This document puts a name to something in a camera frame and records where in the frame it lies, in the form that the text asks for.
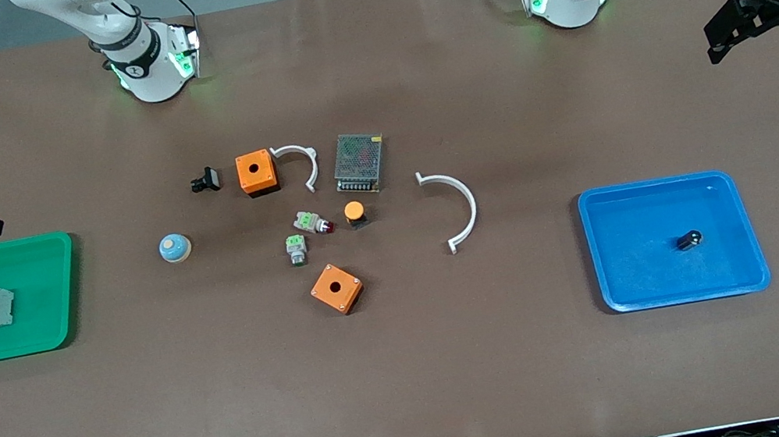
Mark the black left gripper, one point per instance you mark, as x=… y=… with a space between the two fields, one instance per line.
x=776 y=13

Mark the small black capacitor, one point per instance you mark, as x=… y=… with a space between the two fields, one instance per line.
x=688 y=240

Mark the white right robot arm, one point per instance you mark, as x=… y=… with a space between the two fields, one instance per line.
x=142 y=62

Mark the blue round buzzer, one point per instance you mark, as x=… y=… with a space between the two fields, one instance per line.
x=174 y=248

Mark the blue plastic tray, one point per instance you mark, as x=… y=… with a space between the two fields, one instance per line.
x=651 y=269

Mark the orange button box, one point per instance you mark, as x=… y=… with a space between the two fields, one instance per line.
x=336 y=288
x=257 y=173

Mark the large white curved clip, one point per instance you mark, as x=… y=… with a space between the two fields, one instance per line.
x=467 y=197

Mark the green grey push button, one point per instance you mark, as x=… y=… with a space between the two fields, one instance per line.
x=297 y=250

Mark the red indicator lamp green body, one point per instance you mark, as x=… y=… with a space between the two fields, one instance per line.
x=311 y=222

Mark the small white curved clip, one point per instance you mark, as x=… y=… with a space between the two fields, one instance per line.
x=308 y=157

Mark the orange cap push button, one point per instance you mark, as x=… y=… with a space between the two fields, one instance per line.
x=354 y=212

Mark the metal mesh power supply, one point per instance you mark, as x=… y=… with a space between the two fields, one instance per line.
x=359 y=163

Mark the brown table mat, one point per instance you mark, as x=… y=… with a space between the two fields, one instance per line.
x=417 y=380

